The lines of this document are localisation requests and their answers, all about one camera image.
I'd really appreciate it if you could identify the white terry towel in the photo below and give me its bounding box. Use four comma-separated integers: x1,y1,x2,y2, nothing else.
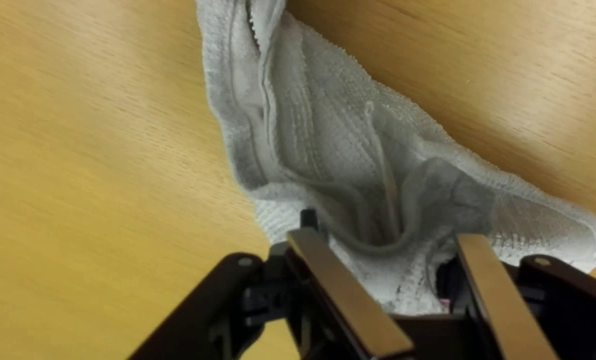
196,0,596,316

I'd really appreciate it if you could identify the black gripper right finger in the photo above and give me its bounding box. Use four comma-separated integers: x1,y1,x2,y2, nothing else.
436,233,596,360

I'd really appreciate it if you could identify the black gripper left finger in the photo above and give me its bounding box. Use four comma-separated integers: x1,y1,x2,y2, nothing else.
131,228,416,360

